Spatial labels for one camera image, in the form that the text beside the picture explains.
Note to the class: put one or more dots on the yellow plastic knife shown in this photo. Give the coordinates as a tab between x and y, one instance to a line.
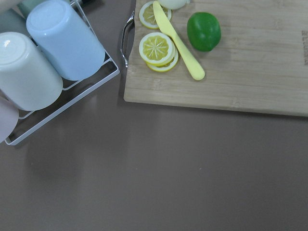
193	66

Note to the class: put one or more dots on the green lime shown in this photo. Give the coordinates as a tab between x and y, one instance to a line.
203	31

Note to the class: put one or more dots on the white cup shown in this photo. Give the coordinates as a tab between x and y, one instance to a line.
26	77

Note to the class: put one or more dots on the light blue cup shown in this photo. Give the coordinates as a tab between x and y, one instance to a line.
65	39

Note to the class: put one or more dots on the pink cup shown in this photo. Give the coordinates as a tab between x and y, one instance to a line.
8	118

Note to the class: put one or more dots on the mint green cup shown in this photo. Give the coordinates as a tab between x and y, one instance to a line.
26	6

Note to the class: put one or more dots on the grey cup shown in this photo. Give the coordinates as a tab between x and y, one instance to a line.
11	21

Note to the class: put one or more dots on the white wire cup rack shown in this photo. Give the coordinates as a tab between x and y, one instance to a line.
72	92

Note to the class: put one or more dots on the metal board handle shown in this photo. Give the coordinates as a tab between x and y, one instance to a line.
124	38

